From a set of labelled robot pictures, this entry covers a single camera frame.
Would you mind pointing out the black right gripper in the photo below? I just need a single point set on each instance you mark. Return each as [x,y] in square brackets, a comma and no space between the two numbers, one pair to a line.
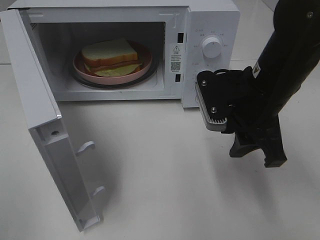
[255,125]

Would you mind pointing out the pink round plate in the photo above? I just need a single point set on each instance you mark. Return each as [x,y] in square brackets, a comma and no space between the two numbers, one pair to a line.
[144,52]

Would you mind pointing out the sandwich with ham and cheese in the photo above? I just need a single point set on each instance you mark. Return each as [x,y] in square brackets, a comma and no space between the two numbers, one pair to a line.
[111,58]

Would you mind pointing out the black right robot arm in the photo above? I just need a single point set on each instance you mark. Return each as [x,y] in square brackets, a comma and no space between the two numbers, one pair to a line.
[291,53]

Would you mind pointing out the upper white power knob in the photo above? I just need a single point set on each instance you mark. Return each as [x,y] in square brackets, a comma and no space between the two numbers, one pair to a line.
[211,47]

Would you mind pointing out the white warning sticker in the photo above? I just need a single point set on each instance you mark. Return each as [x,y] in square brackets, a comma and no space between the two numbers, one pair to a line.
[176,57]

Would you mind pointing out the glass microwave turntable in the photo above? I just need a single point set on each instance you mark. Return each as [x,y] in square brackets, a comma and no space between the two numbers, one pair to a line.
[80,74]

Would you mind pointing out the white microwave oven body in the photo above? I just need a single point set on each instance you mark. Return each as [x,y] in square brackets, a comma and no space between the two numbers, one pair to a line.
[66,26]

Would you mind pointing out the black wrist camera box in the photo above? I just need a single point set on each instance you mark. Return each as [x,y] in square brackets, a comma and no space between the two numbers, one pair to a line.
[212,101]

